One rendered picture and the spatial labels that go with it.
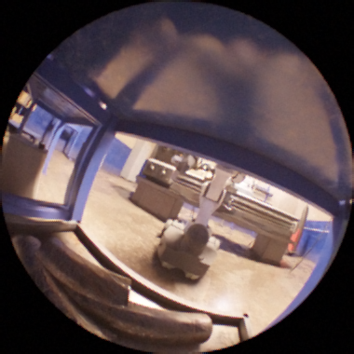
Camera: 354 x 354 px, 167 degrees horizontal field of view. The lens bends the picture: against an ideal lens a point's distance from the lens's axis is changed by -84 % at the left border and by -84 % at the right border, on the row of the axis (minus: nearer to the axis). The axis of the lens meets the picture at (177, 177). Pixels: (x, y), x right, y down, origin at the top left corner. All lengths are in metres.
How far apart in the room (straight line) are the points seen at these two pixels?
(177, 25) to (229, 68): 0.09
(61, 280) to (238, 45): 0.38
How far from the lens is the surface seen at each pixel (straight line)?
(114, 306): 0.22
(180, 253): 0.75
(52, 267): 0.23
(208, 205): 1.03
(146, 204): 2.01
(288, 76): 0.19
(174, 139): 0.36
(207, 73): 0.21
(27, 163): 0.81
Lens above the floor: 0.50
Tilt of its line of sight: 6 degrees up
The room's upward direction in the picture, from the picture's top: 25 degrees clockwise
